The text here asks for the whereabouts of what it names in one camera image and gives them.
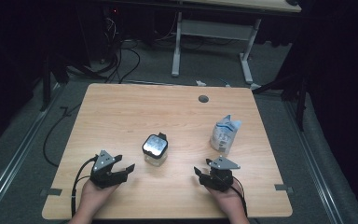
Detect metal floor rail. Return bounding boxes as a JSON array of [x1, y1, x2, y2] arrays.
[[0, 82, 64, 223], [281, 99, 344, 224]]

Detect hand-held gripper cable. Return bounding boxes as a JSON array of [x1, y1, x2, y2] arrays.
[[70, 156, 99, 218], [229, 175, 250, 218]]

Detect person's right hand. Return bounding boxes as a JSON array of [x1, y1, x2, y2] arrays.
[[206, 182, 247, 217]]

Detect desk with white metal legs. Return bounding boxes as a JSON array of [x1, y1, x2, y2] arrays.
[[171, 0, 302, 91]]

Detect white and blue bag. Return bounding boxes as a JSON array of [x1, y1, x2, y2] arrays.
[[209, 114, 242, 156]]

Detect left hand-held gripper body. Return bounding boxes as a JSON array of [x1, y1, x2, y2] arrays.
[[89, 149, 129, 189]]

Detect right hand-held gripper cable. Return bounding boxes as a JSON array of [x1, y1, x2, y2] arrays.
[[229, 175, 250, 218]]

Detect glass jar with black lid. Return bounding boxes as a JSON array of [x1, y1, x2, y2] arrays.
[[141, 132, 170, 167]]

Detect person's left hand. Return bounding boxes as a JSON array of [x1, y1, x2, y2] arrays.
[[78, 178, 119, 215]]

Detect long black floor cable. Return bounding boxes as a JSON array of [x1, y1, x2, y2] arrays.
[[42, 102, 83, 168]]

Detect left hand-held gripper cable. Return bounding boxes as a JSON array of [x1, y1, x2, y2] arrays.
[[70, 156, 99, 218]]

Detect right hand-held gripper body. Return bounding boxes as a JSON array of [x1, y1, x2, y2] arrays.
[[200, 155, 241, 192]]

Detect dark curtain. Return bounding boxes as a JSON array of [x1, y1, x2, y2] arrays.
[[292, 0, 358, 216], [0, 0, 85, 157]]

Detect grey tape strip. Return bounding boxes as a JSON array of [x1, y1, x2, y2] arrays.
[[40, 188, 63, 197], [274, 183, 294, 192]]

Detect black metal stand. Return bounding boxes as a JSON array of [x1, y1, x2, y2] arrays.
[[251, 71, 309, 132], [38, 52, 106, 113]]

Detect bundle of black floor cables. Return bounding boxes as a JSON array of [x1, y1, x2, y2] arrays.
[[64, 12, 143, 85]]

